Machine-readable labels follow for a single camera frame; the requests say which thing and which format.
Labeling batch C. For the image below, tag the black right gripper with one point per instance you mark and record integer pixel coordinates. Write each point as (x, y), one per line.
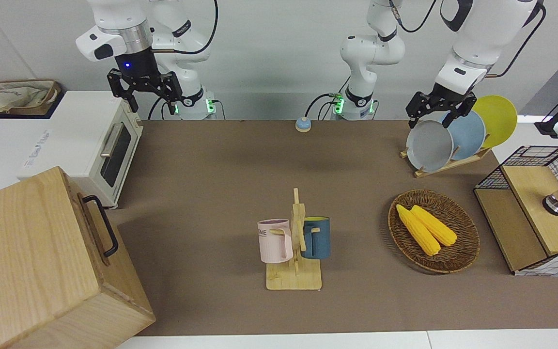
(138, 65)

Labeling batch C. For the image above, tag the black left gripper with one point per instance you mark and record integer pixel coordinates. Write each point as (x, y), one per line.
(446, 97)

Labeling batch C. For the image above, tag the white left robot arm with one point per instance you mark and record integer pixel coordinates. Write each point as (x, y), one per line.
(482, 29)

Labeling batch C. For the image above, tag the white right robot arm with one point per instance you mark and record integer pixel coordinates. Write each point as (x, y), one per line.
(124, 19)

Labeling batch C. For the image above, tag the grey plate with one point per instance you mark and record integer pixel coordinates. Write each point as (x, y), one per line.
(428, 145)

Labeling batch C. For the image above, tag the light blue plate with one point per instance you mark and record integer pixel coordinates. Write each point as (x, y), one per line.
(470, 133)

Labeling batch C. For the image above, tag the wooden plate rack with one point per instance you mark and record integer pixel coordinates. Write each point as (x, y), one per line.
(453, 164)

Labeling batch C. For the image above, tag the yellow plate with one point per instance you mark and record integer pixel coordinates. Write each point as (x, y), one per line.
(499, 116)

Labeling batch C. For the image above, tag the white toaster oven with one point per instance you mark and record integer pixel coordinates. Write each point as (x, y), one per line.
(75, 131)

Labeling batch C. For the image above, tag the brown table mat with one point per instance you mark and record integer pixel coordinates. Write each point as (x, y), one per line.
(221, 174)

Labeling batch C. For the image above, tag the yellow corn cob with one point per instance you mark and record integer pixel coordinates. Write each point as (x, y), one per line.
(417, 230)
(439, 228)

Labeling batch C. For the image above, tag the grid-patterned box with wooden top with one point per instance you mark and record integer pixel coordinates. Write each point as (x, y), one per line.
(531, 203)

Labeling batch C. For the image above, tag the beige cloth bag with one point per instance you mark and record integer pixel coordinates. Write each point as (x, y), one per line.
(12, 97)

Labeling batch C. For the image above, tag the blue service bell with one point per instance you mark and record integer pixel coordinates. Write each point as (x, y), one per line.
(303, 125)

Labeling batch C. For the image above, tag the brown wicker basket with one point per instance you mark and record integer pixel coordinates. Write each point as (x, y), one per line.
(458, 254)

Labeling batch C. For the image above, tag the dark blue mug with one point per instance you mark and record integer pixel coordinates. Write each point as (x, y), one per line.
(318, 240)

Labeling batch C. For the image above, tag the pink mug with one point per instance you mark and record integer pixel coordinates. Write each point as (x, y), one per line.
(274, 242)

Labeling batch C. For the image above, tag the light wooden cabinet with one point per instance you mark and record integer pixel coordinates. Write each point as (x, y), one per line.
(27, 252)

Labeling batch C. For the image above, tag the wooden mug rack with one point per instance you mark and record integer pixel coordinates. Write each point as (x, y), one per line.
(294, 276)

